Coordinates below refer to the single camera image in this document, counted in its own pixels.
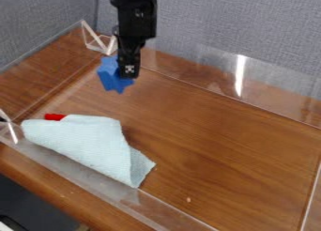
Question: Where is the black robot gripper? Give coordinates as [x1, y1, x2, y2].
[110, 0, 158, 79]

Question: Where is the blue star foam block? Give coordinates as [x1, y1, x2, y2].
[97, 55, 134, 94]

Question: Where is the light blue cloth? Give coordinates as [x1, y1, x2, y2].
[22, 115, 155, 188]

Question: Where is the red block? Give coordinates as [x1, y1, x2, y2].
[44, 114, 66, 121]

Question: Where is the clear acrylic corner bracket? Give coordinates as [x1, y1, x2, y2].
[81, 21, 117, 56]

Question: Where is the clear acrylic left bracket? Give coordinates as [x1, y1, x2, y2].
[0, 109, 19, 143]

